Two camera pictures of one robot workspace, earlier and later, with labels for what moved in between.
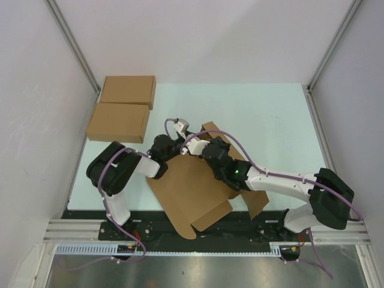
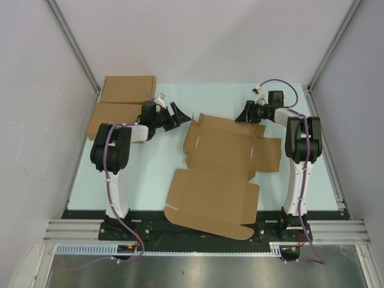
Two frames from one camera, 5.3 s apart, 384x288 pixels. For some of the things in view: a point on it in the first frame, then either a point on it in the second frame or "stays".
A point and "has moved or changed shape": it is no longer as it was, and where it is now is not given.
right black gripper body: (225, 147) -> (258, 111)
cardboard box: (117, 122) stays
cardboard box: (140, 90) stays
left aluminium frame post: (75, 46) stays
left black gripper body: (176, 146) -> (163, 119)
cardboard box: (195, 198) has moved or changed shape
